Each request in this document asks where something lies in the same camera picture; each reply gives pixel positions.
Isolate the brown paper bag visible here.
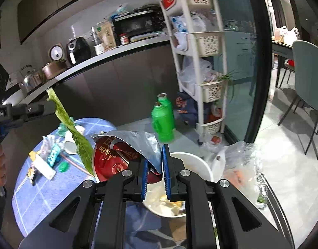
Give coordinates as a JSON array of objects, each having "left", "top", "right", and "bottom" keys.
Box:
[{"left": 98, "top": 22, "right": 117, "bottom": 51}]

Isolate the blue plaid tablecloth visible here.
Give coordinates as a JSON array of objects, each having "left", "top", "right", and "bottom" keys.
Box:
[{"left": 12, "top": 117, "right": 118, "bottom": 238}]

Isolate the clear plastic bag in rack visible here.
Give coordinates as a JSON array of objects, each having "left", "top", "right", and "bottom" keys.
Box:
[{"left": 180, "top": 56, "right": 214, "bottom": 84}]

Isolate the white basket storage rack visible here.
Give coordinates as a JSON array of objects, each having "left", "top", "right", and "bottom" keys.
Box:
[{"left": 159, "top": 0, "right": 228, "bottom": 146}]

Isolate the black air fryer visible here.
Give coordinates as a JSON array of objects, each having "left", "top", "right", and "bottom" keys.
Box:
[{"left": 66, "top": 37, "right": 91, "bottom": 66}]

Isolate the light green wrapper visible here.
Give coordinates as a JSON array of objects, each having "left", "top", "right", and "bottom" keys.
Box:
[{"left": 57, "top": 123, "right": 69, "bottom": 137}]

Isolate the copper pot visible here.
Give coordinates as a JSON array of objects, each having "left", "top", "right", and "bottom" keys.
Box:
[{"left": 42, "top": 60, "right": 68, "bottom": 80}]

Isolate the white paper cup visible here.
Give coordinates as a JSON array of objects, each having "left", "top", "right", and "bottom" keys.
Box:
[{"left": 64, "top": 132, "right": 79, "bottom": 155}]

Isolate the small plastic bag on floor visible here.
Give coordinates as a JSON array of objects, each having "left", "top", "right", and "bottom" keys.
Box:
[{"left": 200, "top": 132, "right": 225, "bottom": 153}]

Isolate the grey-green dining chair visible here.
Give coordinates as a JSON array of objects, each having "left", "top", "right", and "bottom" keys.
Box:
[{"left": 277, "top": 40, "right": 318, "bottom": 161}]

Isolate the green onion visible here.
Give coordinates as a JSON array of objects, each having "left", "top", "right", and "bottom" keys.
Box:
[{"left": 215, "top": 71, "right": 240, "bottom": 96}]

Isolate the dining table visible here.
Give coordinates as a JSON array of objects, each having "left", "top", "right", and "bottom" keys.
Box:
[{"left": 272, "top": 40, "right": 295, "bottom": 89}]

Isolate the black door frame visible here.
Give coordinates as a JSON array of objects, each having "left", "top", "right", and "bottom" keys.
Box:
[{"left": 242, "top": 0, "right": 273, "bottom": 144}]

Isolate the steel kettle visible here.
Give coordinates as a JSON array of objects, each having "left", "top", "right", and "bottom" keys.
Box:
[{"left": 19, "top": 65, "right": 44, "bottom": 92}]

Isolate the red and silver snack bag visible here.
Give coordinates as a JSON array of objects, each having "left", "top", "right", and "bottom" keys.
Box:
[{"left": 91, "top": 130, "right": 163, "bottom": 183}]

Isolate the pink straw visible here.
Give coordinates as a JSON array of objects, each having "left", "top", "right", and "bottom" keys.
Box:
[{"left": 59, "top": 152, "right": 93, "bottom": 179}]

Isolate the large clear plastic bag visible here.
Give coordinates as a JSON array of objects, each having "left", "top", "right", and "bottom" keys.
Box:
[{"left": 212, "top": 141, "right": 269, "bottom": 209}]

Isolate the teal snack wrapper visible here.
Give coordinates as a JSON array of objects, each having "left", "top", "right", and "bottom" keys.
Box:
[{"left": 46, "top": 144, "right": 62, "bottom": 167}]

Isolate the white trash bin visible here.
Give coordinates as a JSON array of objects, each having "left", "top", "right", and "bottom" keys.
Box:
[{"left": 142, "top": 152, "right": 214, "bottom": 218}]

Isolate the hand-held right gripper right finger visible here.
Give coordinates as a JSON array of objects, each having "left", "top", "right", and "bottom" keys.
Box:
[{"left": 161, "top": 144, "right": 262, "bottom": 249}]

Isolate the blue and white plastic bag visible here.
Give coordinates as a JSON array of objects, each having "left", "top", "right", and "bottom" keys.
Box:
[{"left": 169, "top": 14, "right": 209, "bottom": 33}]

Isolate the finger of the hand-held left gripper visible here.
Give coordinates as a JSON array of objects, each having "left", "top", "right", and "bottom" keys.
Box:
[{"left": 27, "top": 100, "right": 57, "bottom": 121}]

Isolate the green vegetable leaf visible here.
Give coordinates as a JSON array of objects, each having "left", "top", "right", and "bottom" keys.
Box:
[{"left": 46, "top": 88, "right": 95, "bottom": 177}]

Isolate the dark blue shopping bag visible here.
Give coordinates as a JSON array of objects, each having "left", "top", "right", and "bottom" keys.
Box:
[{"left": 175, "top": 92, "right": 209, "bottom": 128}]

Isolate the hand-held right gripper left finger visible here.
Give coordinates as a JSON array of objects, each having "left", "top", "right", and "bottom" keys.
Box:
[{"left": 49, "top": 158, "right": 150, "bottom": 249}]

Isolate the round white rice cooker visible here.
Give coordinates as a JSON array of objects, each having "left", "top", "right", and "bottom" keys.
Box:
[{"left": 50, "top": 43, "right": 69, "bottom": 62}]

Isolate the black toaster oven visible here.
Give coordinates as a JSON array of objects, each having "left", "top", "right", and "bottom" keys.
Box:
[{"left": 112, "top": 6, "right": 167, "bottom": 44}]

